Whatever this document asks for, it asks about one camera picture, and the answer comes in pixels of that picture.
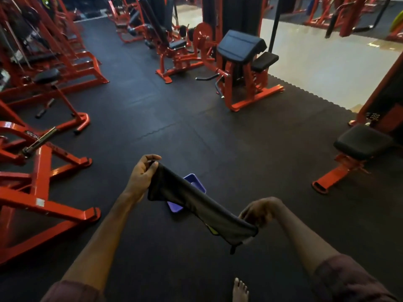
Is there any black cloth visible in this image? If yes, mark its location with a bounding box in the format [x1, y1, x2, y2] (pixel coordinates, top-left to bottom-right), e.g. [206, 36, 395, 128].
[147, 161, 259, 255]

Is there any black upright pole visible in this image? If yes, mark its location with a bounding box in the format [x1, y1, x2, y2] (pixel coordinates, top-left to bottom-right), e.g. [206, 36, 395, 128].
[268, 0, 285, 54]

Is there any orange machine with black pads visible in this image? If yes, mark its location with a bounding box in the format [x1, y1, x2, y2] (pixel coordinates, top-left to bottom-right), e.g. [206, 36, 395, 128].
[106, 0, 148, 44]

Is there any orange preacher curl machine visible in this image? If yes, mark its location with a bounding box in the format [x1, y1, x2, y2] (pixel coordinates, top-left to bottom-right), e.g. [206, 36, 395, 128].
[195, 0, 285, 112]

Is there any person's bare foot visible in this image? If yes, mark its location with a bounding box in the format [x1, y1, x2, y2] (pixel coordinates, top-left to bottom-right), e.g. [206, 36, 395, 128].
[232, 277, 249, 302]

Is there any maroon right sleeve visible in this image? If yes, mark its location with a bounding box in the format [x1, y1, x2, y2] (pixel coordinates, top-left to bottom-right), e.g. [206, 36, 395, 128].
[310, 254, 401, 302]

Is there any orange leg extension machine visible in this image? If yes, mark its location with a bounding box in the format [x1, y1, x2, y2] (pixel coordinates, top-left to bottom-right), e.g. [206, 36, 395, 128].
[138, 0, 218, 84]

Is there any orange plate-loaded lever machine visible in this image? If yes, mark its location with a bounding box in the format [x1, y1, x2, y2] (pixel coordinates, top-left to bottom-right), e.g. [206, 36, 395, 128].
[0, 100, 102, 266]

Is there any maroon left sleeve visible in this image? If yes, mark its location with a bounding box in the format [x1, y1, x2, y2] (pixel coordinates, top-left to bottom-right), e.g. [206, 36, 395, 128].
[40, 280, 107, 302]

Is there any purple plastic tray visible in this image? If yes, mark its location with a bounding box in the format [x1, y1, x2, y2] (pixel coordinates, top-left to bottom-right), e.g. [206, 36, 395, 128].
[167, 173, 207, 213]

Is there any person's right forearm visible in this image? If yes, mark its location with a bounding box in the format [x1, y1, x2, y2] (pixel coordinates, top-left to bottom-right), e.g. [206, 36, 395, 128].
[271, 200, 342, 278]

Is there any maroon sleeve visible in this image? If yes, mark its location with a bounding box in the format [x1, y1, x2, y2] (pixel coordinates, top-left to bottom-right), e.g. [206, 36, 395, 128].
[40, 280, 107, 302]
[310, 254, 401, 302]

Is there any person's left forearm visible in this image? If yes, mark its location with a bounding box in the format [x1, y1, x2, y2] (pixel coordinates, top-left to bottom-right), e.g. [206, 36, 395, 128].
[61, 189, 148, 293]

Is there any orange machine with black seat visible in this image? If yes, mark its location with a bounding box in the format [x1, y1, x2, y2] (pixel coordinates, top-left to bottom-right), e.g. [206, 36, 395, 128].
[311, 52, 403, 195]

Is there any orange seated cable machine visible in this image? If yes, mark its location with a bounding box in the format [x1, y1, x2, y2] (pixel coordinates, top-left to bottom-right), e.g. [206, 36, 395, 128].
[0, 0, 110, 135]

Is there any person's right hand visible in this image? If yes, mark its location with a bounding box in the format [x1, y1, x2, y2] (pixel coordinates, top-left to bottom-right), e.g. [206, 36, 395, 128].
[238, 197, 284, 230]

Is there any orange gym machine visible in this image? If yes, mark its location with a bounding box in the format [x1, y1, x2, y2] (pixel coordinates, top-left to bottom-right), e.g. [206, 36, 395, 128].
[303, 0, 383, 39]

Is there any person's left hand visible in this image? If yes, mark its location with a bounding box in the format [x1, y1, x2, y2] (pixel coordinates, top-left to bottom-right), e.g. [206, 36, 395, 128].
[125, 154, 162, 202]

